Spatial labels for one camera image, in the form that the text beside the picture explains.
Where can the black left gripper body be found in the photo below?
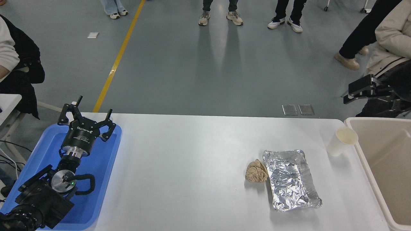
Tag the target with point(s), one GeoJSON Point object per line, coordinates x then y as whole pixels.
{"type": "Point", "coordinates": [80, 134]}

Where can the white paper cup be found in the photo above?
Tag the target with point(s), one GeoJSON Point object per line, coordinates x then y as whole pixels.
{"type": "Point", "coordinates": [340, 142]}

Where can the blue plastic tray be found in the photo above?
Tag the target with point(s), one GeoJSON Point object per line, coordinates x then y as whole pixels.
{"type": "Point", "coordinates": [102, 160]}

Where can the metal floor plate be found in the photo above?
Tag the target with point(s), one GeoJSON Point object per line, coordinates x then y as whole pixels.
{"type": "Point", "coordinates": [290, 109]}
{"type": "Point", "coordinates": [306, 109]}

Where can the large pale plastic bin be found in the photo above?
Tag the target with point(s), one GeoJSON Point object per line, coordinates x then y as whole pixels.
{"type": "Point", "coordinates": [385, 154]}

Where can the white side table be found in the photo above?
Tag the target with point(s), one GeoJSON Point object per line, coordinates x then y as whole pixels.
{"type": "Point", "coordinates": [8, 104]}

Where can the white stand leg with castor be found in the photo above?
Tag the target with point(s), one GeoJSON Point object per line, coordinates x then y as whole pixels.
{"type": "Point", "coordinates": [366, 9]}
{"type": "Point", "coordinates": [326, 8]}

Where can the white paper scrap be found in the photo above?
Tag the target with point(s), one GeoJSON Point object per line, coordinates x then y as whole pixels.
{"type": "Point", "coordinates": [93, 35]}

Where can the silver foil tray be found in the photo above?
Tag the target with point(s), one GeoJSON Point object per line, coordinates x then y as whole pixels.
{"type": "Point", "coordinates": [290, 179]}

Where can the crumpled tan paper ball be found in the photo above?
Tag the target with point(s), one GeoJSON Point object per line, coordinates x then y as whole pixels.
{"type": "Point", "coordinates": [256, 171]}

